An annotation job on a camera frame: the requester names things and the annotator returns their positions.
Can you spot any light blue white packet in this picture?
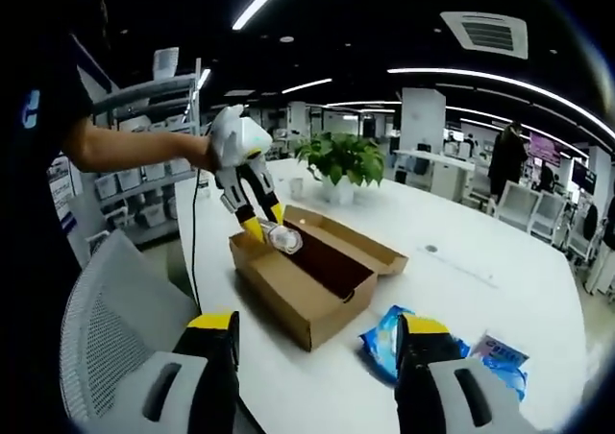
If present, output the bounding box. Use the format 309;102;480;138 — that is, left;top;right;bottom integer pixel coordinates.
468;330;529;404

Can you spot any table cable cover plate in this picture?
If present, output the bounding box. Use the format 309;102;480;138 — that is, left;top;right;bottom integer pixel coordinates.
417;243;499;289

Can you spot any long curved ceiling light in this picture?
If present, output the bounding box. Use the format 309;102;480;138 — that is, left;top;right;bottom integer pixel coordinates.
386;67;615;147

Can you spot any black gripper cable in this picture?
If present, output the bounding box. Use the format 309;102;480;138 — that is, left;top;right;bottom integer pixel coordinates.
190;167;203;310

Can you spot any metal storage shelf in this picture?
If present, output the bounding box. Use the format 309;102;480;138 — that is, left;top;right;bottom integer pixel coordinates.
90;47;212;246

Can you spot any clear plastic item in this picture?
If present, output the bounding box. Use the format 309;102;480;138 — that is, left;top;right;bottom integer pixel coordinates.
261;216;305;256

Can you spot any white square pillar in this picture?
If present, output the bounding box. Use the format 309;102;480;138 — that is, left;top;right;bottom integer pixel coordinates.
400;86;447;155

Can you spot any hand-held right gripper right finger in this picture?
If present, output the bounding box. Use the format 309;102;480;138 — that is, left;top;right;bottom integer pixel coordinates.
393;313;534;434

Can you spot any brown cardboard shoe box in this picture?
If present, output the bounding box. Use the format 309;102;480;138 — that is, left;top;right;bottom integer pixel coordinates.
229;205;409;352

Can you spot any purple display screen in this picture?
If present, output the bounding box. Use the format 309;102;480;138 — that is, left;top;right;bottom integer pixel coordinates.
528;133;561;159

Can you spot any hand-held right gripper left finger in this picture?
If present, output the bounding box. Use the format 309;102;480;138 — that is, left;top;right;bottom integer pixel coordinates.
93;310;241;434

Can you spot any green potted plant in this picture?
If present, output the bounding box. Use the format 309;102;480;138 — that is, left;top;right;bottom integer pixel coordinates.
293;132;386;204

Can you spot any ceiling air conditioner vent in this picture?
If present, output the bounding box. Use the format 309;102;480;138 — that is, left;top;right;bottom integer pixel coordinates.
439;11;529;61

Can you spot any white office chair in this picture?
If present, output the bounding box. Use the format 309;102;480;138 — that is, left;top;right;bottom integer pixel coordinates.
494;180;539;227
530;191;568;238

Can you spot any grey mesh office chair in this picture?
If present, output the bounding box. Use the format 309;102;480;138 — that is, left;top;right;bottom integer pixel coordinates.
60;229;203;425

